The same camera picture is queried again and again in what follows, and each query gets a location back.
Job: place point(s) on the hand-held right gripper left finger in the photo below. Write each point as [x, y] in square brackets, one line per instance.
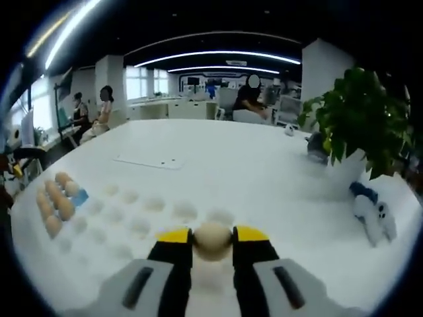
[165, 264]

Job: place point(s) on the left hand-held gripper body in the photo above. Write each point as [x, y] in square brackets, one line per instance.
[18, 140]

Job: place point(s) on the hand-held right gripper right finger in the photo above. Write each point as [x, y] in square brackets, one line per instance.
[254, 264]

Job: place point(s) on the brown hen egg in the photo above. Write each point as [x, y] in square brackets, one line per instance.
[211, 239]

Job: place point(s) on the group of brown eggs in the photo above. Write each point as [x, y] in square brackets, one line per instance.
[64, 208]

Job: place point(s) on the blue egg tray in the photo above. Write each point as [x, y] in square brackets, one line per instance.
[81, 197]

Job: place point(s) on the white foam tray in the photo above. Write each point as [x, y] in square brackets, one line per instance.
[138, 227]

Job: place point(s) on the computer monitor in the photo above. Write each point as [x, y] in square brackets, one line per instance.
[28, 128]

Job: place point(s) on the teal board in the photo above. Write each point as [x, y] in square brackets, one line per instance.
[64, 115]

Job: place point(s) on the black screen on stand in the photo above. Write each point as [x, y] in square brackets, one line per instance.
[66, 82]

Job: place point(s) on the white square pillar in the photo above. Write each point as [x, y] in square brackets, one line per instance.
[317, 72]
[115, 76]

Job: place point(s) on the ceiling light strip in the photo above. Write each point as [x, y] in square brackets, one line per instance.
[224, 67]
[67, 34]
[215, 52]

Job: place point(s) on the blue white plush toy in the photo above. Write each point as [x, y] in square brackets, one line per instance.
[373, 214]

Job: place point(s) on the small white object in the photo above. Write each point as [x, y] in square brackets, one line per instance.
[290, 129]

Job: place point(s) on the white low cabinet row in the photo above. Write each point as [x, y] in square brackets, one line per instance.
[172, 110]

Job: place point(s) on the white mesh office chair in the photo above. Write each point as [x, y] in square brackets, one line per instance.
[226, 102]
[289, 107]

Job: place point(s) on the green potted plant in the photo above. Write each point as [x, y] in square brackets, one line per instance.
[360, 115]

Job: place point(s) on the white ceiling air vent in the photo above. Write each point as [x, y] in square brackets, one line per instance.
[236, 62]

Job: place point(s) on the blue framed wall display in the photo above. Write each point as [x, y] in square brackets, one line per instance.
[198, 81]

